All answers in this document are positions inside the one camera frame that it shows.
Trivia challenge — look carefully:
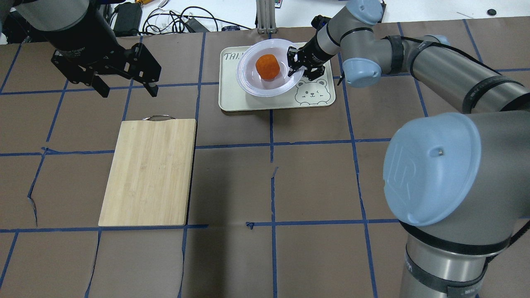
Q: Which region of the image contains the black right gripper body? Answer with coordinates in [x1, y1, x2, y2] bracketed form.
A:
[301, 35, 332, 77]

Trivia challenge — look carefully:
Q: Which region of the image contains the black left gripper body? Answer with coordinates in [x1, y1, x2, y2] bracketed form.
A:
[51, 42, 161, 87]

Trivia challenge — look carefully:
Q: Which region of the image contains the bamboo cutting board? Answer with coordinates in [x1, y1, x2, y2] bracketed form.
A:
[98, 119, 197, 228]

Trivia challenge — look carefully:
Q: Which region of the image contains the cream tray with bear print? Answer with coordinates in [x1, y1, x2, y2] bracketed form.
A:
[218, 46, 336, 112]

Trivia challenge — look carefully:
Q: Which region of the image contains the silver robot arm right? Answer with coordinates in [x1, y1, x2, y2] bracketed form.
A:
[287, 0, 530, 298]

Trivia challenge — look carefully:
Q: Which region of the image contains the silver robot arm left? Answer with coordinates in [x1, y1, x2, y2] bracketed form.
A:
[12, 0, 161, 98]

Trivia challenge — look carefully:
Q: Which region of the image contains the aluminium frame post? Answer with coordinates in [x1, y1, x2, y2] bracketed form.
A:
[255, 0, 277, 34]

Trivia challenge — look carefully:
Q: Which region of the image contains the white round plate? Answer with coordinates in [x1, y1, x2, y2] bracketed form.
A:
[236, 39, 304, 97]

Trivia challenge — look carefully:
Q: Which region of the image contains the orange fruit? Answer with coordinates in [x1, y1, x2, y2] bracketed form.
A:
[255, 54, 280, 81]

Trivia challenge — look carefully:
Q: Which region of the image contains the black laptop power brick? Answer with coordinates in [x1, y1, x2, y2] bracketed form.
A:
[113, 2, 142, 36]

